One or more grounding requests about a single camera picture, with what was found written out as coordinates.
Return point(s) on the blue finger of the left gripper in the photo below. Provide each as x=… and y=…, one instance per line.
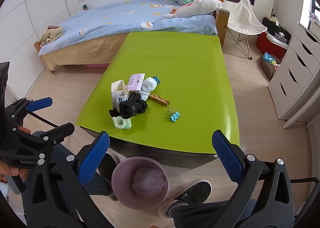
x=40, y=104

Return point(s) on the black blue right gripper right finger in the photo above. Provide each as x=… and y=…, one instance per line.
x=274, y=206

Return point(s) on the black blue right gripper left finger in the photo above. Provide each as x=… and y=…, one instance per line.
x=57, y=196

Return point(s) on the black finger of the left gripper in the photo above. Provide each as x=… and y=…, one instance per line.
x=53, y=134

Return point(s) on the green white tape roll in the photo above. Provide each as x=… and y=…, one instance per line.
x=121, y=123

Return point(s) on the white cardboard box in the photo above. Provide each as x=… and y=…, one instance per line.
x=119, y=93

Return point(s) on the black sock bundle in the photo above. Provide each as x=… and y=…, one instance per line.
x=131, y=107

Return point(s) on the wooden clothespin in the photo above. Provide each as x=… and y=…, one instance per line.
x=158, y=100

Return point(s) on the blue binder clip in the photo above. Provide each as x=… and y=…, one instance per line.
x=173, y=115
x=157, y=80

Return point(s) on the pink trash bin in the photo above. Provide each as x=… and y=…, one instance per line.
x=140, y=183

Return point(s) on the person's left hand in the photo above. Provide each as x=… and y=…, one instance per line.
x=6, y=170

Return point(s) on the black office chair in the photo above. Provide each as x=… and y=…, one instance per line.
x=304, y=180

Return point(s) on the black left shoe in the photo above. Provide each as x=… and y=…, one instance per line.
x=106, y=169

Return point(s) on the black shoe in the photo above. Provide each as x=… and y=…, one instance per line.
x=106, y=169
x=196, y=193

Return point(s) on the black right shoe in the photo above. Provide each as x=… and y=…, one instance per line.
x=196, y=193

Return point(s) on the folded beige blanket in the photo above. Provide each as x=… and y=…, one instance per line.
x=52, y=34

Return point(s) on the bed with blue duvet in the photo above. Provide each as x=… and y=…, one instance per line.
x=95, y=36

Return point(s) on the purple paper card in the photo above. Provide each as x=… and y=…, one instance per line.
x=135, y=82

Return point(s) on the white drawer cabinet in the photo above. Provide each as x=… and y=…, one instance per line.
x=297, y=78

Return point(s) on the white sock bundle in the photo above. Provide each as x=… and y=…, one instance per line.
x=148, y=86

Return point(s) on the green coffee table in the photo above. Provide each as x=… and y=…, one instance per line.
x=193, y=78

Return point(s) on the blue toy in pet bed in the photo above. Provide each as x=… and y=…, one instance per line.
x=268, y=58

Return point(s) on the red storage box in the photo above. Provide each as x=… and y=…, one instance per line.
x=266, y=45

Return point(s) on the white folding chair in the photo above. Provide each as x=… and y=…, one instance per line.
x=242, y=24

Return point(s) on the white pink plush toy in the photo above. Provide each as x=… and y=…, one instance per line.
x=197, y=7

